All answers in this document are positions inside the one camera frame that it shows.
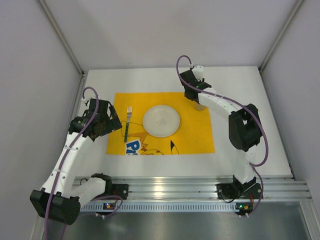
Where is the aluminium rail frame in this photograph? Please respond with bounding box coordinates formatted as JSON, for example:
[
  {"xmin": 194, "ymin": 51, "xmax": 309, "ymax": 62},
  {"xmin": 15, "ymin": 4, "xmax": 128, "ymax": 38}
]
[{"xmin": 39, "ymin": 176, "xmax": 312, "ymax": 201}]

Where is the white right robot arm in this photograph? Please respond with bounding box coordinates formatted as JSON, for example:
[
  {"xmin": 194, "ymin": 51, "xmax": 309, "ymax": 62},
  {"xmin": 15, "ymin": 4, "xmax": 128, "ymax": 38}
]
[{"xmin": 178, "ymin": 69, "xmax": 262, "ymax": 198}]

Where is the white bowl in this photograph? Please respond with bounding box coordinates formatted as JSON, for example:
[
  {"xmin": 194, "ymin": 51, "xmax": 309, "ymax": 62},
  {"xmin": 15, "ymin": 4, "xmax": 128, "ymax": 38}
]
[{"xmin": 142, "ymin": 105, "xmax": 180, "ymax": 138}]

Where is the beige paper cup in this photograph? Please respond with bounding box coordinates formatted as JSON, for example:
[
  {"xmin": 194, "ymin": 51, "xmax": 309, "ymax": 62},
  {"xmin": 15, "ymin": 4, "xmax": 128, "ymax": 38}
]
[{"xmin": 195, "ymin": 102, "xmax": 207, "ymax": 111}]

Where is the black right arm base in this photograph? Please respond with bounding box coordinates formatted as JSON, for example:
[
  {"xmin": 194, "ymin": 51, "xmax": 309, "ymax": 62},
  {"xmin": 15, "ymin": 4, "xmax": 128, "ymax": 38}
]
[{"xmin": 216, "ymin": 183, "xmax": 262, "ymax": 201}]

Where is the perforated metal cable tray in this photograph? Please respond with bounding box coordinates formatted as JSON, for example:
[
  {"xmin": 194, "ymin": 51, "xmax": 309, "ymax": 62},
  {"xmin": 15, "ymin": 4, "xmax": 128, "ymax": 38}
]
[{"xmin": 80, "ymin": 201, "xmax": 253, "ymax": 213}]

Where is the yellow cartoon placemat cloth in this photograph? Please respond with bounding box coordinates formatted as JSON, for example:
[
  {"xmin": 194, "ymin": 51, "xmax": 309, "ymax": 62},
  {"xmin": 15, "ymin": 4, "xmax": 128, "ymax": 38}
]
[{"xmin": 106, "ymin": 92, "xmax": 215, "ymax": 156}]

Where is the green handled fork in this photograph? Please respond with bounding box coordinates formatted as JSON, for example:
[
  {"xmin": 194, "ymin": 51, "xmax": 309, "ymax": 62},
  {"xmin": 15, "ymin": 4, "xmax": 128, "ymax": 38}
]
[{"xmin": 124, "ymin": 106, "xmax": 133, "ymax": 143}]

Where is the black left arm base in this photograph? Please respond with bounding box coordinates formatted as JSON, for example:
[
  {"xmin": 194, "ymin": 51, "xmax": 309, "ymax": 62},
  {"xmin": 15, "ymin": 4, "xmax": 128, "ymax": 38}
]
[{"xmin": 92, "ymin": 183, "xmax": 129, "ymax": 200}]

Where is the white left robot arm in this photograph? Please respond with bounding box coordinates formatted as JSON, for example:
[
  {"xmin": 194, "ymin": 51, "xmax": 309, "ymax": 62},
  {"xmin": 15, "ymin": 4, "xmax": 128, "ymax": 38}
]
[{"xmin": 29, "ymin": 98, "xmax": 122, "ymax": 225}]

